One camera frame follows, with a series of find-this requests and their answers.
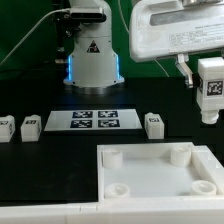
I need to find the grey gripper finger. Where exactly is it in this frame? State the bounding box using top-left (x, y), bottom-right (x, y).
top-left (175, 53), bottom-right (193, 88)

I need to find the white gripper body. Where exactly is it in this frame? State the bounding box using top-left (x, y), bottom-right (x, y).
top-left (129, 0), bottom-right (224, 62)

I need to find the white square tabletop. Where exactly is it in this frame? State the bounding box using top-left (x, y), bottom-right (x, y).
top-left (97, 142), bottom-right (224, 200)

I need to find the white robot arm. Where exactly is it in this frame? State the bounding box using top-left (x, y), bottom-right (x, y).
top-left (68, 0), bottom-right (224, 88)

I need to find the white marker sheet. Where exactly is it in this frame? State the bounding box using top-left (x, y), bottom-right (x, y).
top-left (45, 109), bottom-right (142, 131)

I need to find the white cable right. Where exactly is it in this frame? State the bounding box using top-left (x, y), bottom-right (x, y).
top-left (116, 0), bottom-right (171, 78)

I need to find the white cable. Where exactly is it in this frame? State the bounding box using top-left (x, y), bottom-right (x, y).
top-left (116, 0), bottom-right (171, 78)
top-left (0, 8), bottom-right (71, 66)

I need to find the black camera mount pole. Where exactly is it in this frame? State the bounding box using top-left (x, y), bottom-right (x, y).
top-left (51, 0), bottom-right (80, 64)

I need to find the white cable left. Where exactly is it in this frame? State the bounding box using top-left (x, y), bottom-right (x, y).
top-left (0, 8), bottom-right (71, 66)

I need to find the white front obstacle wall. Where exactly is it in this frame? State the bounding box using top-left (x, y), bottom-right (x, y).
top-left (0, 197), bottom-right (224, 224)

